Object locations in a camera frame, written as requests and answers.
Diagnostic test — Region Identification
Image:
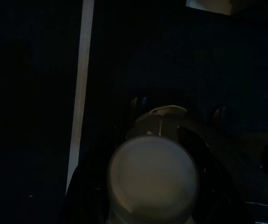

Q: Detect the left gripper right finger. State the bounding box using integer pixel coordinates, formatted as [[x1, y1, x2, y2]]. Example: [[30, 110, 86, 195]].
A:
[[178, 127, 237, 224]]

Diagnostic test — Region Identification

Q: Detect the black floor mat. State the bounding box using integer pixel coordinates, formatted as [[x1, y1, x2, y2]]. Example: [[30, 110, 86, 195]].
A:
[[78, 0, 268, 224]]

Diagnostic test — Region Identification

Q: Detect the long white floor strip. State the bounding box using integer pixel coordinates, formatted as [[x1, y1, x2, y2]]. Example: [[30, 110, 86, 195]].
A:
[[66, 0, 95, 187]]

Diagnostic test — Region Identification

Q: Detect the yellow instant noodle cup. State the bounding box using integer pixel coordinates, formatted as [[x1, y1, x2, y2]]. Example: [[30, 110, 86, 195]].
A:
[[108, 105, 201, 224]]

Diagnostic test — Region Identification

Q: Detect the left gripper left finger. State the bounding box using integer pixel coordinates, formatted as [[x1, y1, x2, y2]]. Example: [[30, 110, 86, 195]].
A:
[[66, 130, 125, 224]]

